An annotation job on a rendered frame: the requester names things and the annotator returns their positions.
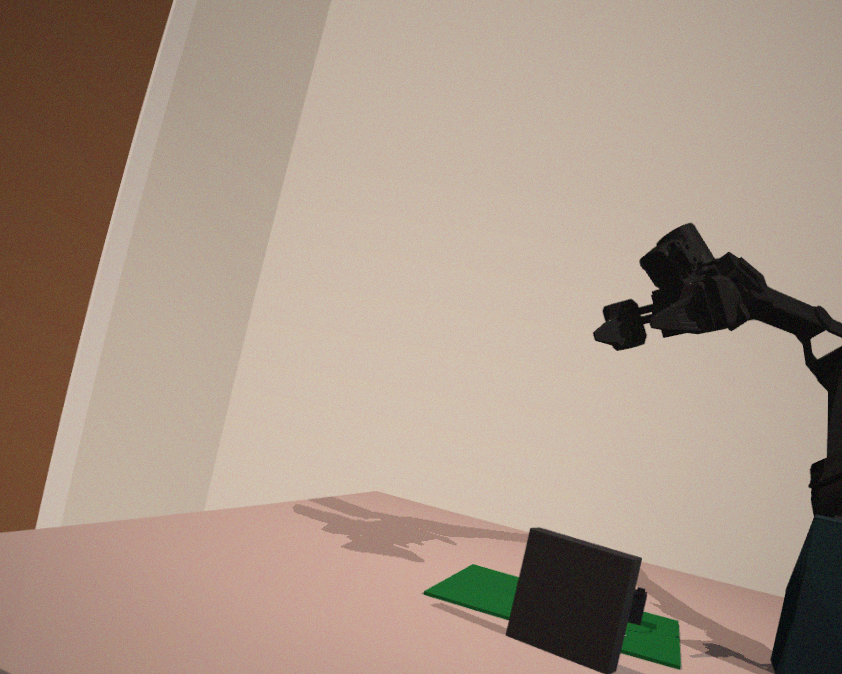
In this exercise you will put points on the black cable with plug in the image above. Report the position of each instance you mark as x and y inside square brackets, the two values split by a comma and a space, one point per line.
[637, 606]

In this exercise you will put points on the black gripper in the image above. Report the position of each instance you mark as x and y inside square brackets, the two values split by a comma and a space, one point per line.
[704, 306]

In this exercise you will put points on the green circuit board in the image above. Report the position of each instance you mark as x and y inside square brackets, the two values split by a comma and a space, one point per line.
[656, 639]

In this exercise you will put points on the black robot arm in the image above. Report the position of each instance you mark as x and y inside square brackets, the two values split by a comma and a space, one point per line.
[682, 257]

